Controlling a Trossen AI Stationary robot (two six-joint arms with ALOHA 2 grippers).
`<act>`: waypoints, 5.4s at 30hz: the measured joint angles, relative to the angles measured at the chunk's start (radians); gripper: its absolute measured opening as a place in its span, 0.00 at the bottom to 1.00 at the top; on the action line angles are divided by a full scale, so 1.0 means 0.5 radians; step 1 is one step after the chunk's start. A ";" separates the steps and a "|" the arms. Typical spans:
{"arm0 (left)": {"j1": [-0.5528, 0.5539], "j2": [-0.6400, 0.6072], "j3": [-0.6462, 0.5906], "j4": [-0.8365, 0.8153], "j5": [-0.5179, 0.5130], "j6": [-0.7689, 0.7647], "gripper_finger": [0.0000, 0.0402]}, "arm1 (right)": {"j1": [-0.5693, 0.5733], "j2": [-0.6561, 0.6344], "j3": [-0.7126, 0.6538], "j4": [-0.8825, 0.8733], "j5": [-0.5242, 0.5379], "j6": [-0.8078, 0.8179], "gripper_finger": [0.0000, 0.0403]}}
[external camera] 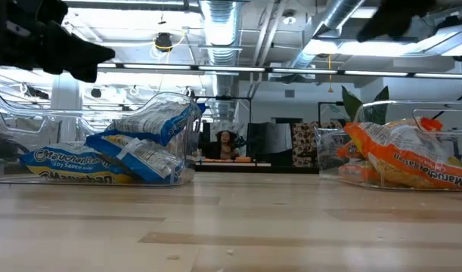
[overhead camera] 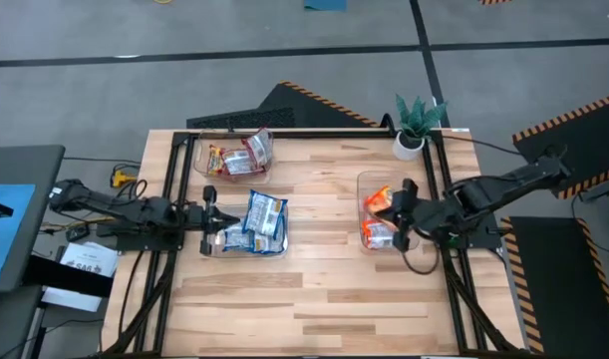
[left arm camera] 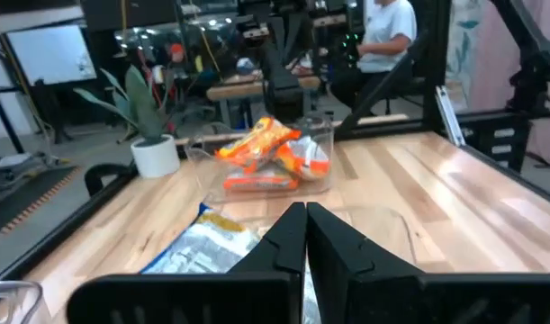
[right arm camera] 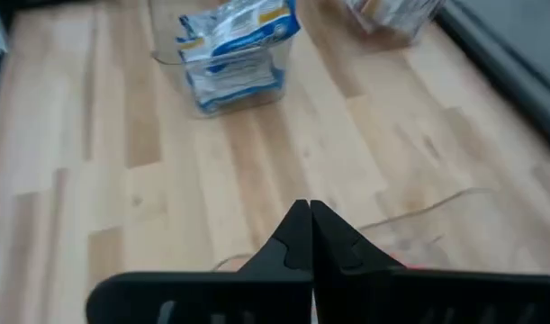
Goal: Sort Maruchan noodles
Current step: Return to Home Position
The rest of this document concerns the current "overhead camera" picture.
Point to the white plain paper sheet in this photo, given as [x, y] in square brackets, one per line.
[70, 299]

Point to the black power adapter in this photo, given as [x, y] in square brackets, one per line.
[77, 232]

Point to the grey metal object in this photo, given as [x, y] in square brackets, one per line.
[603, 192]

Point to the blue sheet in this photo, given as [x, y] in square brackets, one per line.
[5, 239]

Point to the grey cabinet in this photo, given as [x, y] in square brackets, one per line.
[10, 319]

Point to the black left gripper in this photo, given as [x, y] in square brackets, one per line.
[199, 219]

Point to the black hazard striped floor mat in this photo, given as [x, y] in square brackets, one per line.
[558, 289]
[289, 107]
[583, 129]
[493, 1]

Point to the clear plastic bin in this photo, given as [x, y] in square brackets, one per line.
[214, 249]
[371, 179]
[229, 139]

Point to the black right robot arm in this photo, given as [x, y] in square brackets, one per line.
[503, 182]

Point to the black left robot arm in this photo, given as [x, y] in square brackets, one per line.
[109, 207]

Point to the green plant in white pot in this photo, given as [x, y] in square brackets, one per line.
[416, 119]

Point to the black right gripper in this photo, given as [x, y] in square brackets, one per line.
[423, 219]

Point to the blue floor mat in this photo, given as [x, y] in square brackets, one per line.
[325, 4]

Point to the grey desk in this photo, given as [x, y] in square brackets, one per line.
[20, 164]

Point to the black beam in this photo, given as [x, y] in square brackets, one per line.
[67, 279]

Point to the yellow power plug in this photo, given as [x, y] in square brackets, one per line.
[120, 177]

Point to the white printed paper sheet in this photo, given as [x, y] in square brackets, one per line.
[90, 259]

